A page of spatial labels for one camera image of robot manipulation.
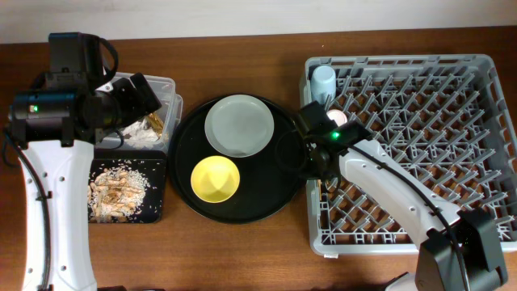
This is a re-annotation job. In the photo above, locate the pink plastic cup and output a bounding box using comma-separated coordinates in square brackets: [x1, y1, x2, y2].
[326, 109, 348, 127]

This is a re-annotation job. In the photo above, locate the white paper napkin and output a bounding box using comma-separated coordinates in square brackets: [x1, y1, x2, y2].
[121, 118, 160, 142]

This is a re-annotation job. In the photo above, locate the gold foil wrapper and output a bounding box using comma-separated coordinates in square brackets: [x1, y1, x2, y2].
[145, 112, 164, 137]

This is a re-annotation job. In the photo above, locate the blue plastic cup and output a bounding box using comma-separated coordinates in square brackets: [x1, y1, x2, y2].
[310, 65, 337, 104]

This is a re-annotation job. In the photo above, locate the food scraps and rice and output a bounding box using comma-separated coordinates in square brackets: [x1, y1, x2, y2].
[87, 166, 151, 223]

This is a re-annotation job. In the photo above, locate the grey round plate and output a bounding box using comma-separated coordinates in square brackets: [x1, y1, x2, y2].
[204, 94, 275, 158]

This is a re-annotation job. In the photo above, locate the yellow bowl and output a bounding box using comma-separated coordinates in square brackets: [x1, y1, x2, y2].
[191, 155, 240, 204]

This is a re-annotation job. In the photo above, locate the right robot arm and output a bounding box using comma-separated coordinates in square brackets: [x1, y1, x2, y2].
[295, 102, 508, 291]

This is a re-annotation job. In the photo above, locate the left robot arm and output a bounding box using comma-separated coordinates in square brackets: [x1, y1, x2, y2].
[3, 32, 161, 290]

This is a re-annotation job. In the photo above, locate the clear plastic waste bin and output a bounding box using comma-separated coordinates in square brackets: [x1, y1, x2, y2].
[95, 73, 183, 154]

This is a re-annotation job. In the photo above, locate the grey dishwasher rack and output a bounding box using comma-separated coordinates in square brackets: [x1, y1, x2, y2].
[300, 54, 516, 258]

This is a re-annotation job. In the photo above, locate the black rectangular tray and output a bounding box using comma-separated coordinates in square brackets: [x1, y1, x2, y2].
[88, 150, 166, 224]

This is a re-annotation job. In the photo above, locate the round black serving tray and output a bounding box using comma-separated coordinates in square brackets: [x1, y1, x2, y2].
[168, 97, 305, 224]

